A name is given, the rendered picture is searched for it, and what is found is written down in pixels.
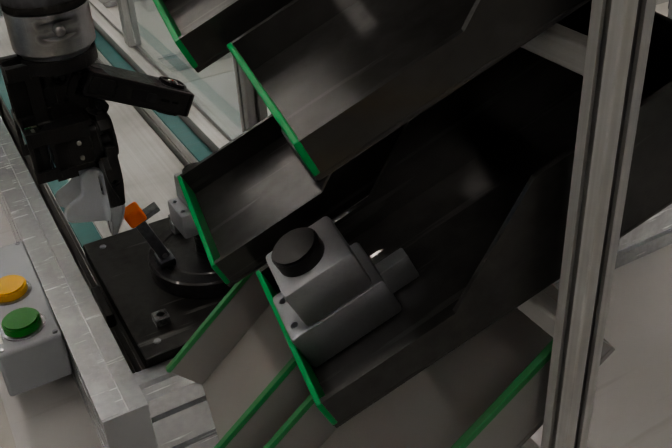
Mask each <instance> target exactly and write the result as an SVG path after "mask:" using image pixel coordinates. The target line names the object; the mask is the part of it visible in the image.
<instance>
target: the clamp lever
mask: <svg viewBox="0 0 672 448"><path fill-rule="evenodd" d="M159 211H160V208H159V207H158V206H157V204H156V203H155V202H153V203H151V204H150V205H148V206H147V207H145V208H144V209H143V210H142V209H141V208H140V207H139V205H138V204H137V203H136V202H132V203H131V204H129V205H128V206H126V207H125V213H124V219H125V220H126V222H127V223H128V224H129V225H130V227H131V228H135V227H136V228H137V229H138V231H139V232H140V233H141V235H142V236H143V237H144V238H145V240H146V241H147V242H148V244H149V245H150V246H151V247H152V249H153V250H154V251H155V252H156V254H157V255H158V256H159V258H160V259H161V260H163V259H165V258H167V256H169V255H170V253H169V251H168V250H167V248H166V247H165V246H164V244H163V243H162V242H161V240H160V239H159V238H158V236H157V235H156V234H155V233H154V231H153V230H152V229H151V227H150V226H149V225H148V223H147V222H146V220H148V219H149V218H151V217H152V216H153V215H155V214H156V213H158V212H159Z"/></svg>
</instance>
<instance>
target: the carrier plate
mask: <svg viewBox="0 0 672 448"><path fill-rule="evenodd" d="M170 219H171V218H170V217H168V218H164V219H161V220H158V221H155V222H152V223H149V224H148V225H149V226H150V227H151V229H152V230H153V231H154V233H155V234H156V235H157V236H158V237H159V236H160V235H161V234H162V233H163V232H165V231H166V230H168V229H169V228H170V223H169V220H170ZM150 247H151V246H150V245H149V244H148V242H147V241H146V240H145V238H144V237H143V236H142V235H141V233H140V232H139V231H138V229H137V228H134V229H130V230H127V231H124V232H121V233H118V234H116V235H112V236H109V237H106V238H103V239H100V240H96V241H93V242H90V243H87V244H84V245H83V248H84V252H85V256H86V258H87V260H88V262H89V264H90V266H91V268H92V270H93V271H94V273H95V275H96V277H97V279H98V281H99V283H100V285H101V286H102V288H103V290H104V292H105V294H106V296H107V298H108V299H109V301H110V303H111V305H112V307H113V309H114V311H115V313H116V314H117V316H118V318H119V320H120V322H121V324H122V326H123V327H124V329H125V331H126V333H127V335H128V337H129V339H130V340H131V342H132V344H133V346H134V348H135V350H136V352H137V354H138V355H139V357H140V359H141V361H142V363H143V365H144V367H145V368H149V367H151V366H154V365H156V364H159V363H161V362H164V361H167V360H169V359H172V358H174V357H175V356H176V354H177V353H178V352H179V351H180V350H181V348H182V347H183V346H184V345H185V343H186V342H187V341H188V340H189V339H190V337H191V336H192V335H193V334H194V333H195V331H196V330H197V329H198V328H199V327H200V325H201V324H202V323H203V322H204V321H205V319H206V318H207V317H208V316H209V315H210V313H211V312H212V311H213V310H214V308H215V307H216V306H217V305H218V304H219V302H220V301H221V300H222V299H223V298H224V296H222V297H217V298H210V299H188V298H182V297H178V296H174V295H171V294H169V293H167V292H165V291H163V290H162V289H160V288H159V287H158V286H157V285H156V284H155V283H154V281H153V279H152V277H151V273H150V269H149V264H148V252H149V249H150ZM164 308H165V309H166V310H167V312H168V313H169V315H170V318H171V323H169V324H167V325H164V326H161V327H159V328H157V327H156V325H155V323H154V321H153V320H152V315H151V313H153V312H156V311H158V310H161V309H164Z"/></svg>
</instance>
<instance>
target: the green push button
mask: <svg viewBox="0 0 672 448"><path fill-rule="evenodd" d="M41 322H42V320H41V317H40V313H39V311H38V310H36V309H34V308H29V307H24V308H19V309H16V310H13V311H11V312H10V313H8V314H7V315H6V316H5V317H4V318H3V320H2V323H1V325H2V329H3V332H4V333H5V335H7V336H9V337H14V338H17V337H23V336H27V335H29V334H31V333H33V332H34V331H36V330H37V329H38V328H39V327H40V325H41Z"/></svg>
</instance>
